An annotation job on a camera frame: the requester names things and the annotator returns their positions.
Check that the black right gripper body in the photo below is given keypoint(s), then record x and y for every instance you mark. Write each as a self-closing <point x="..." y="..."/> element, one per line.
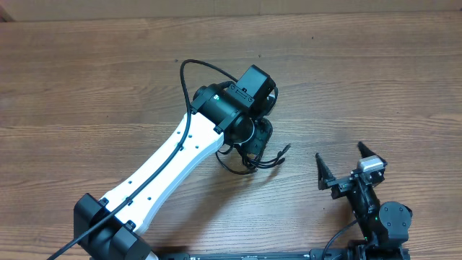
<point x="342" y="187"/>

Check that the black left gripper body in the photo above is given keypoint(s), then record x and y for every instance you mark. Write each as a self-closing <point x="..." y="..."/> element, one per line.
<point x="256" y="141"/>

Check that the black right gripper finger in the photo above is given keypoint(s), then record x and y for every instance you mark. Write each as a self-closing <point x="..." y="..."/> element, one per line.
<point x="325" y="176"/>
<point x="366" y="152"/>

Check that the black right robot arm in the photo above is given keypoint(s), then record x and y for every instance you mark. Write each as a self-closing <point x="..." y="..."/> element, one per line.
<point x="384" y="226"/>

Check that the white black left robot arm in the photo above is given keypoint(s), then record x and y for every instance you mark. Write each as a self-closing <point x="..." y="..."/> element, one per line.
<point x="231" y="113"/>

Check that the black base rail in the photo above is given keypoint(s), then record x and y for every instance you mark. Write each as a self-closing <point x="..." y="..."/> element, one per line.
<point x="252" y="255"/>

